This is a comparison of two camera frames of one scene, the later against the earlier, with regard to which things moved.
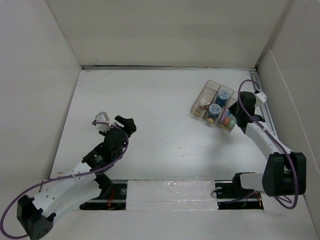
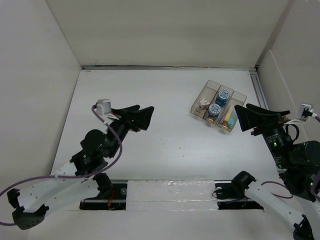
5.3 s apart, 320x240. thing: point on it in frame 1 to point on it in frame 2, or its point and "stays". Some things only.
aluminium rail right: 262,101 stays
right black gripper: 232,108 to 248,118
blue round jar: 222,98 stays
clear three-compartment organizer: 212,103 stays
